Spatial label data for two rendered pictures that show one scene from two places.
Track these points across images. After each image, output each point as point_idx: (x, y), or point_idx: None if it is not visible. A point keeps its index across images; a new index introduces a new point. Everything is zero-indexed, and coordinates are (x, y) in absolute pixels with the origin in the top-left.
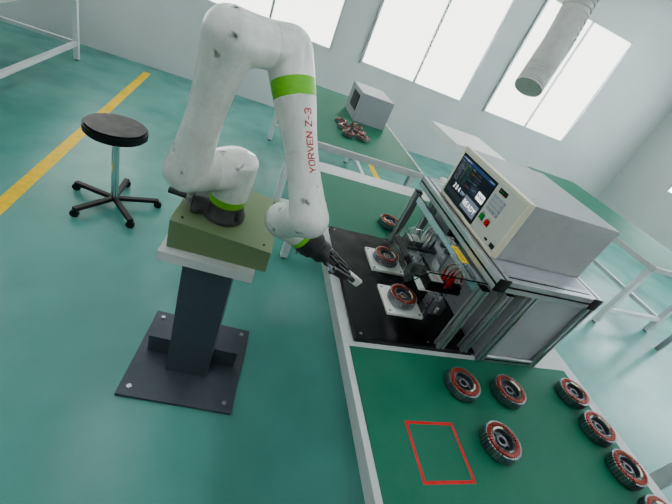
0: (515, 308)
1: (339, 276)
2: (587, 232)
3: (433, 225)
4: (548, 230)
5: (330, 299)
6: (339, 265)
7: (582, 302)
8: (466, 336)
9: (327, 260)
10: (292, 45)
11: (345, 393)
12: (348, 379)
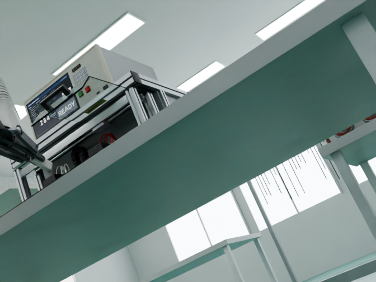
0: (161, 104)
1: (28, 141)
2: (139, 67)
3: (57, 148)
4: (121, 65)
5: (40, 201)
6: (18, 139)
7: (183, 94)
8: None
9: (4, 125)
10: None
11: (139, 144)
12: (127, 136)
